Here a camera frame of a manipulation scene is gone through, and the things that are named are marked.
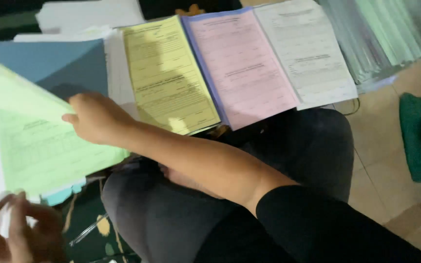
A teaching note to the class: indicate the person's right hand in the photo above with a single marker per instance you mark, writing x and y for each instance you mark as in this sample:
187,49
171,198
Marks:
99,118

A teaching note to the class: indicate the person's left hand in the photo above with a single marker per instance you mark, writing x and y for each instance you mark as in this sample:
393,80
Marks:
20,237

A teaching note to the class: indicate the person's left fingers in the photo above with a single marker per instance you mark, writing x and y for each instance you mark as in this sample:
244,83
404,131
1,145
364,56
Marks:
15,213

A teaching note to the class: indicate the lifted light green paper sheet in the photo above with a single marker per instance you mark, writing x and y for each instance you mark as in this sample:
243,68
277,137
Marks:
16,91

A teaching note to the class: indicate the stack of green forms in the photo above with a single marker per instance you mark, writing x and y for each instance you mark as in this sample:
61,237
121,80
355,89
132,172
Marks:
46,153

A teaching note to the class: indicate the dark green patterned carpet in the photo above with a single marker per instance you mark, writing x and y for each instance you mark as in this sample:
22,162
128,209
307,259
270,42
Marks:
86,212

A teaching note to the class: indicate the clear plastic pen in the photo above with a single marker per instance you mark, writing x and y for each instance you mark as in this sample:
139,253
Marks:
88,230

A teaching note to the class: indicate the blue paper folder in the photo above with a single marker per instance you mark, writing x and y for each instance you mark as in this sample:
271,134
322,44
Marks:
49,62

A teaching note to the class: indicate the stack of yellow forms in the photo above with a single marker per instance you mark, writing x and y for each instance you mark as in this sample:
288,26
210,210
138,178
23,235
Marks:
166,76

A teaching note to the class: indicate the loose white paper pile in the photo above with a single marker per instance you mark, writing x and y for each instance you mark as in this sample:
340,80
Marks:
86,14

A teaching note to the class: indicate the stack of pink forms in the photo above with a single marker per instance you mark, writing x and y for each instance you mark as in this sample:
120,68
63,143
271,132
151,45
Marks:
239,65

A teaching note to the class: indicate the person's legs in grey trousers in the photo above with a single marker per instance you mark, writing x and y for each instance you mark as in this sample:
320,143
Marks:
298,153

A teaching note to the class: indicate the stack of white printed forms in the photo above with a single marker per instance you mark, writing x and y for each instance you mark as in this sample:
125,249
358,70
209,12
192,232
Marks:
305,51

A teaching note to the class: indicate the heap of green and white papers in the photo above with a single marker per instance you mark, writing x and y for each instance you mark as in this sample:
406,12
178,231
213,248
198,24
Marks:
375,33

